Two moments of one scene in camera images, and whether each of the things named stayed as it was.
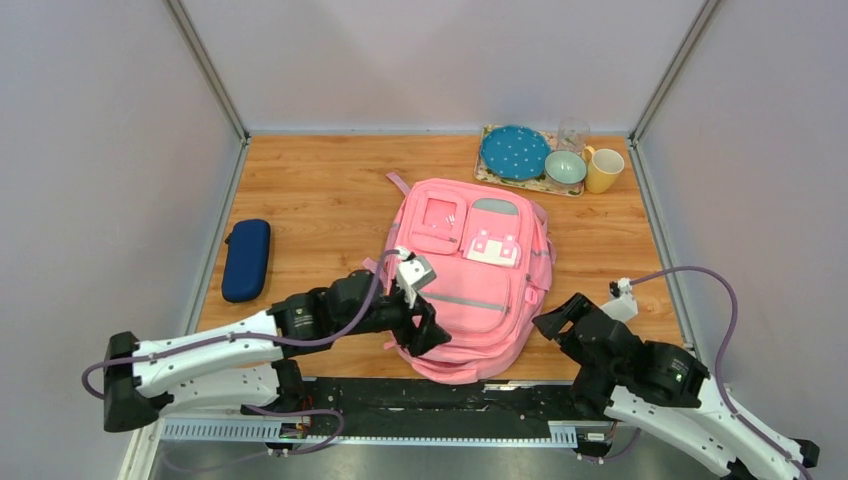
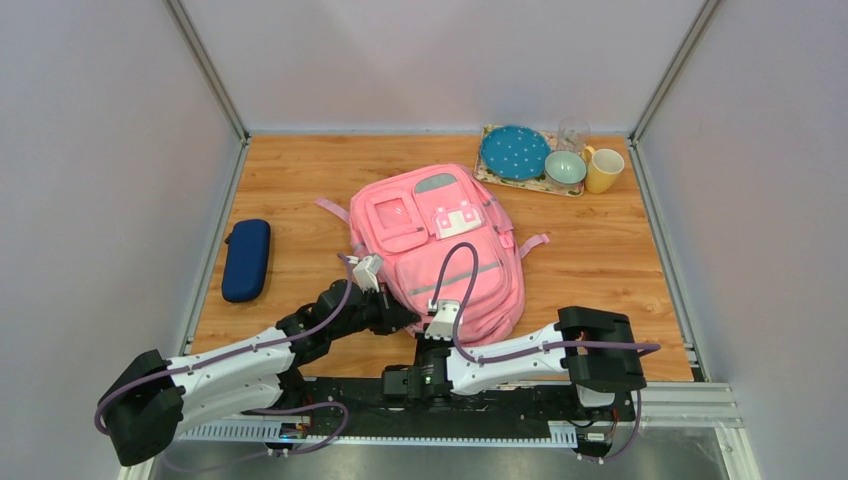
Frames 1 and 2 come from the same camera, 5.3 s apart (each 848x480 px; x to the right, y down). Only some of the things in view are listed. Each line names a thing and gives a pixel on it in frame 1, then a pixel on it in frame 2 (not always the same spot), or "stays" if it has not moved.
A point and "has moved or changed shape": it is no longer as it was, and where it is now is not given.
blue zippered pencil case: [246, 260] stays
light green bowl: [565, 167] stays
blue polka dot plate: [515, 152] stays
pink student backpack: [489, 247] has moved or changed shape
